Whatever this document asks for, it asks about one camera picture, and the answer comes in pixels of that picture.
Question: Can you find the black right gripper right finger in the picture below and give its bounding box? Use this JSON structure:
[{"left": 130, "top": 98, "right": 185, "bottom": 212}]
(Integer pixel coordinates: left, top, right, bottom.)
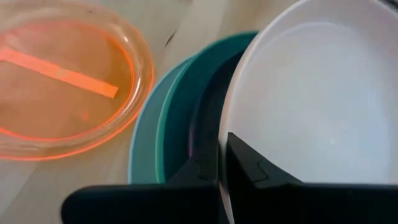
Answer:
[{"left": 226, "top": 132, "right": 398, "bottom": 224}]

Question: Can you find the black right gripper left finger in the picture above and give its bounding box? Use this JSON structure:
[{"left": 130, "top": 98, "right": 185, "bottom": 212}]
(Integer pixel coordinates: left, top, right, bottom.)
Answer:
[{"left": 61, "top": 139, "right": 220, "bottom": 224}]

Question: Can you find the teal large plastic plate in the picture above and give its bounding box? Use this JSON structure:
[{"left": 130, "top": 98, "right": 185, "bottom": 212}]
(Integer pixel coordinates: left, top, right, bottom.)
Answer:
[{"left": 127, "top": 30, "right": 259, "bottom": 185}]

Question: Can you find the orange translucent face plate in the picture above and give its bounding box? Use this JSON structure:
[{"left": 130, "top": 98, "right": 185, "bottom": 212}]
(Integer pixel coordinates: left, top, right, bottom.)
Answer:
[{"left": 0, "top": 0, "right": 155, "bottom": 162}]

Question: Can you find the pale peach plastic plate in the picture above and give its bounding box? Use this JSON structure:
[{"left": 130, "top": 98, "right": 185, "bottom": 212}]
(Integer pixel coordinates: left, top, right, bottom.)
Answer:
[{"left": 217, "top": 0, "right": 398, "bottom": 224}]

